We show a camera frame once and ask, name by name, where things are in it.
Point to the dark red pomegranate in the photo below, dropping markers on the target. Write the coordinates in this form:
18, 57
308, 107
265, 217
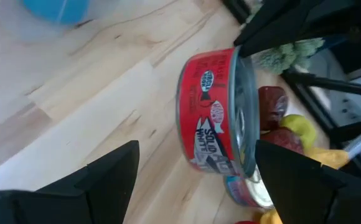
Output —
284, 140
272, 105

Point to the red label tuna can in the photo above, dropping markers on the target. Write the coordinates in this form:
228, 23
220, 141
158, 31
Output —
211, 109

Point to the yellow green fruit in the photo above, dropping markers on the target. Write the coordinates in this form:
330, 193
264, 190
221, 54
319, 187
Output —
298, 130

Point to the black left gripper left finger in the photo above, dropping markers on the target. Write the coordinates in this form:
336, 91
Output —
74, 199

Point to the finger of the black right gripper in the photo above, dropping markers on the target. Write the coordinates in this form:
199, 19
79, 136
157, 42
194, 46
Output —
286, 15
286, 39

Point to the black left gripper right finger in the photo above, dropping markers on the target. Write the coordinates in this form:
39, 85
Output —
308, 196

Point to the blue squeeze bottle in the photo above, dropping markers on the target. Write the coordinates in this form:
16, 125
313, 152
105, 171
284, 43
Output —
56, 11

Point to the green succulent plant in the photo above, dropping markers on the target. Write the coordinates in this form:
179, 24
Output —
286, 54

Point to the orange yellow fruit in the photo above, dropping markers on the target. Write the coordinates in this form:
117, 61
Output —
326, 158

